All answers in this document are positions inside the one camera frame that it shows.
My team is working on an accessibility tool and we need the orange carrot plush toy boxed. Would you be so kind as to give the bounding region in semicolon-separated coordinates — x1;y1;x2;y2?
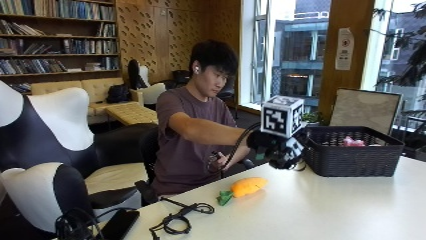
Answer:
215;176;270;207

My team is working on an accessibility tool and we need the white marker cube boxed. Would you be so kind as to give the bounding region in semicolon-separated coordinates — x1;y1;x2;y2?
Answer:
259;95;306;139

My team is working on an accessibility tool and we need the small green potted plant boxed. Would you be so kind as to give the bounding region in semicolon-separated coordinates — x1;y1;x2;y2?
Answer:
301;111;323;127

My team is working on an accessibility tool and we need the black woven basket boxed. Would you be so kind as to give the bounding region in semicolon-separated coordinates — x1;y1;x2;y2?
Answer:
302;125;406;178

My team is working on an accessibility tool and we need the pink soft toy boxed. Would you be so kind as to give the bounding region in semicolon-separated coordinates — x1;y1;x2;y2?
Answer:
342;135;367;148

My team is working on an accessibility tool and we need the the person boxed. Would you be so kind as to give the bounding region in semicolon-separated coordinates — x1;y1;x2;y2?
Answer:
150;39;309;198

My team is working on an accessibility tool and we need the framed beige board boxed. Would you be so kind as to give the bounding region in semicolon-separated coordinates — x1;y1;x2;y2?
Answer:
329;87;404;136

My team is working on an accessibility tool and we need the dark chair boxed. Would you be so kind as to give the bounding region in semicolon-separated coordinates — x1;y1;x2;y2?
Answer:
400;111;426;163

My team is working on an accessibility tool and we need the dark armchair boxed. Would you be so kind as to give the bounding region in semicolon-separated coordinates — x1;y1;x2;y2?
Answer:
170;69;193;87

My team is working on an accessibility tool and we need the beige tufted ottoman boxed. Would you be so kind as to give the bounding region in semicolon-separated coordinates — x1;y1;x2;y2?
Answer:
104;102;159;127

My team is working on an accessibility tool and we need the black and white chair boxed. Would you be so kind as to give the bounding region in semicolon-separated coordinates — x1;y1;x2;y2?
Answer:
0;161;150;238
126;59;167;106
0;79;159;174

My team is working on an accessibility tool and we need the black smartphone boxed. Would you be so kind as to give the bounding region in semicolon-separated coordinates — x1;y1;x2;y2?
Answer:
97;208;141;240

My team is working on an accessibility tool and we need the black backpack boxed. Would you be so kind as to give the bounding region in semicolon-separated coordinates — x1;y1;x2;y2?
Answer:
105;83;133;105

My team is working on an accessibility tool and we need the dark leafy tree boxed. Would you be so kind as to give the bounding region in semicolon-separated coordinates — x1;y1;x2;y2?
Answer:
371;2;426;88

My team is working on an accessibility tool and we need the beige tufted sofa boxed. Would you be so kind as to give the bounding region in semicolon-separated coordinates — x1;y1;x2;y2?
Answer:
29;77;146;126

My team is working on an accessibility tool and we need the wooden bookshelf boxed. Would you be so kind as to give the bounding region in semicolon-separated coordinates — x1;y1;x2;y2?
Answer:
0;0;122;95

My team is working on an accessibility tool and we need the row of books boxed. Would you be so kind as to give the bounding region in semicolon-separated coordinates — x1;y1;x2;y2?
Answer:
0;37;120;56
0;19;118;38
0;0;118;22
0;56;121;76

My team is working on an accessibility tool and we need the black glove cable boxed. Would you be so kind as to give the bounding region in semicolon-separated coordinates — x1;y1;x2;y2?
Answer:
205;122;263;174

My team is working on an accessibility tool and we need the black cable with plug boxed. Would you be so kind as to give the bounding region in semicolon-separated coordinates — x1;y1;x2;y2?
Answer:
148;196;217;240

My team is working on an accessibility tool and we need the white paper wall sign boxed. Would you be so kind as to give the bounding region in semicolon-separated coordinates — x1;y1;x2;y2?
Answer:
334;27;357;72

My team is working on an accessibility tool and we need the bundle of black cables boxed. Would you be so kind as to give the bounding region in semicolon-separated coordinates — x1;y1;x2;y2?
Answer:
53;207;106;240

